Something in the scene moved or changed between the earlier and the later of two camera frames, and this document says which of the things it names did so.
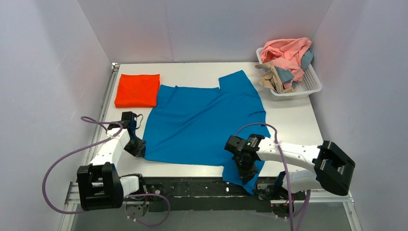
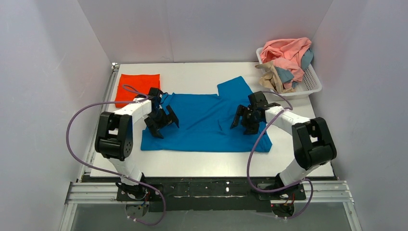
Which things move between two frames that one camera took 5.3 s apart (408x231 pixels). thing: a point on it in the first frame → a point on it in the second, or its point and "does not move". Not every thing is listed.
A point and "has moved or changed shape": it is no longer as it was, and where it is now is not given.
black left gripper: (135, 147) → (160, 120)
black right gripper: (246, 167) → (245, 115)
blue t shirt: (193, 125) has moved or changed shape
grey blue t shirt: (287, 75) does not move
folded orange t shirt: (137, 90) does not move
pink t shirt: (286, 54) does not move
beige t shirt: (271, 78) does not move
